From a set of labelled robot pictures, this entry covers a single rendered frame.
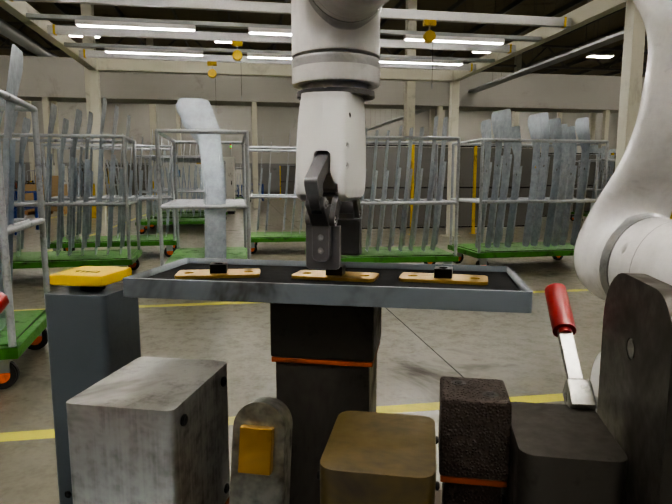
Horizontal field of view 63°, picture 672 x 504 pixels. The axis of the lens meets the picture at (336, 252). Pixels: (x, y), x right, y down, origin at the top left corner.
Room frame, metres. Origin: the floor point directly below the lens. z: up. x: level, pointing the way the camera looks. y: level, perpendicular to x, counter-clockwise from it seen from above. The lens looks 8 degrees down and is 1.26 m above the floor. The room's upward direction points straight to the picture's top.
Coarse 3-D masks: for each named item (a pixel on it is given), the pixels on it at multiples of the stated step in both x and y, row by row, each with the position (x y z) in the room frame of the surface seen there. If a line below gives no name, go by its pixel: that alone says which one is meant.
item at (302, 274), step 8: (344, 264) 0.55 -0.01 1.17; (296, 272) 0.56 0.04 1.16; (304, 272) 0.56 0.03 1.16; (312, 272) 0.56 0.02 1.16; (320, 272) 0.56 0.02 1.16; (328, 272) 0.54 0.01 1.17; (336, 272) 0.54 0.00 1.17; (344, 272) 0.55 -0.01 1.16; (352, 272) 0.56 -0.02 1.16; (360, 272) 0.56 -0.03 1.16; (368, 272) 0.56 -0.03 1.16; (336, 280) 0.53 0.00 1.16; (344, 280) 0.53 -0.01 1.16; (352, 280) 0.52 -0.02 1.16; (360, 280) 0.52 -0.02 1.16; (368, 280) 0.52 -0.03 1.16
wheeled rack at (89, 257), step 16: (128, 208) 6.70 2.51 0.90; (128, 224) 6.69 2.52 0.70; (128, 240) 6.69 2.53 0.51; (16, 256) 6.85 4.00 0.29; (32, 256) 6.85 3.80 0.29; (48, 256) 6.85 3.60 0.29; (64, 256) 6.85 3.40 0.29; (80, 256) 6.85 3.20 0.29; (96, 256) 6.85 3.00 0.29; (112, 256) 6.85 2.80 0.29; (128, 256) 6.69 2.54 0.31
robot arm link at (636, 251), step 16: (640, 224) 0.66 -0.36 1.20; (656, 224) 0.64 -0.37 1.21; (624, 240) 0.65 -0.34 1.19; (640, 240) 0.63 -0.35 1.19; (656, 240) 0.61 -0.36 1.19; (624, 256) 0.64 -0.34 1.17; (640, 256) 0.62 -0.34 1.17; (656, 256) 0.60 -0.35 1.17; (608, 272) 0.66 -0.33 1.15; (624, 272) 0.63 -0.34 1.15; (640, 272) 0.61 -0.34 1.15; (656, 272) 0.59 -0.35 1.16; (592, 368) 0.69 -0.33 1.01; (592, 384) 0.67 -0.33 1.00
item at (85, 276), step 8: (64, 272) 0.58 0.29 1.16; (72, 272) 0.58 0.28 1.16; (80, 272) 0.58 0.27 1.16; (88, 272) 0.58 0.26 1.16; (96, 272) 0.57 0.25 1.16; (104, 272) 0.58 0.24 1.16; (112, 272) 0.58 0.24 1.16; (120, 272) 0.59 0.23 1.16; (128, 272) 0.61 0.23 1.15; (56, 280) 0.56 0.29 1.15; (64, 280) 0.56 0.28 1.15; (72, 280) 0.56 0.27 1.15; (80, 280) 0.56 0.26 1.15; (88, 280) 0.56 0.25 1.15; (96, 280) 0.56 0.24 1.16; (104, 280) 0.56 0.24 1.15; (112, 280) 0.57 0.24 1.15; (120, 280) 0.59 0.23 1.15; (80, 288) 0.58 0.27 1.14; (88, 288) 0.58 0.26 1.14; (96, 288) 0.58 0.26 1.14; (104, 288) 0.59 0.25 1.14
